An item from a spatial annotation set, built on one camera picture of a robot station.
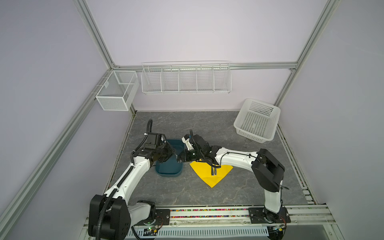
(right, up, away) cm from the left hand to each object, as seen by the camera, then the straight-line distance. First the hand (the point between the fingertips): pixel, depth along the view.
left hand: (176, 152), depth 83 cm
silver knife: (+21, -13, +6) cm, 25 cm away
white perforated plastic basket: (+59, +19, +33) cm, 70 cm away
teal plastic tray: (-4, -11, +9) cm, 15 cm away
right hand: (0, -4, 0) cm, 4 cm away
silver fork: (+23, -13, +6) cm, 27 cm away
